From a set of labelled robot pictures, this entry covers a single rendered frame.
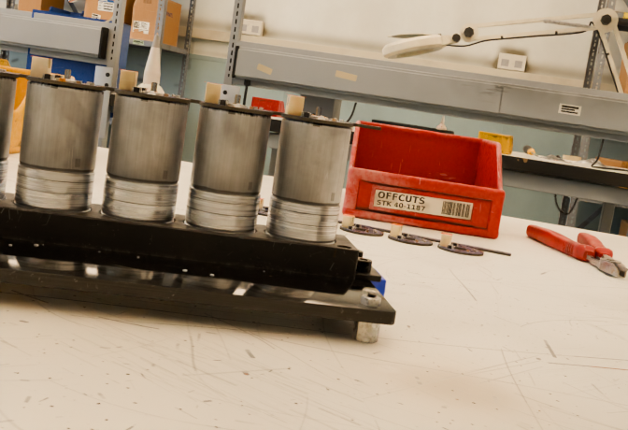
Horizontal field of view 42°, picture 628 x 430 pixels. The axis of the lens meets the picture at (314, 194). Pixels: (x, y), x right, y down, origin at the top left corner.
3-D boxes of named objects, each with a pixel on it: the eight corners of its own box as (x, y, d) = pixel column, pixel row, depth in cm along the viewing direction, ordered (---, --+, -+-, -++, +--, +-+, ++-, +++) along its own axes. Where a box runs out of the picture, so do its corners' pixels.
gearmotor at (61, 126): (81, 242, 26) (100, 83, 26) (3, 233, 26) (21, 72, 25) (92, 229, 29) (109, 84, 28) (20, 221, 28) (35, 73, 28)
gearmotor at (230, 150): (253, 263, 27) (276, 109, 27) (179, 254, 27) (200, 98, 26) (249, 249, 30) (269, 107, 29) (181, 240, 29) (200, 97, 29)
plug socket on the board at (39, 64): (53, 79, 26) (56, 59, 26) (26, 76, 26) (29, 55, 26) (58, 80, 27) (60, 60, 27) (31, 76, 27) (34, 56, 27)
